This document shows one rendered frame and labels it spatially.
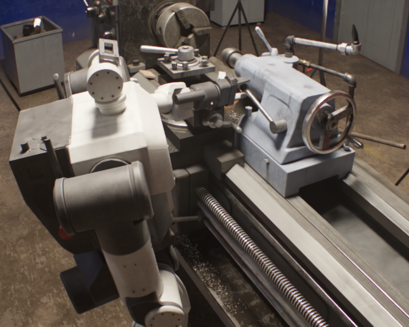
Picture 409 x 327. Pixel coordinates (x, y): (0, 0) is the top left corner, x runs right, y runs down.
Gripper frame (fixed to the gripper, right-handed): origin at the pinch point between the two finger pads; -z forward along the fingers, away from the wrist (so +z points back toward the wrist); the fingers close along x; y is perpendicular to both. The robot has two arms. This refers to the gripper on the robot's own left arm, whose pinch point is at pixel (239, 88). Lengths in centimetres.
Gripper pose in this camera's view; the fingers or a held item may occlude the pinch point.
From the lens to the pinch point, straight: 178.2
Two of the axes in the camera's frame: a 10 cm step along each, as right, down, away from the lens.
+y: -4.4, -7.0, 5.7
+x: 1.3, -6.7, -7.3
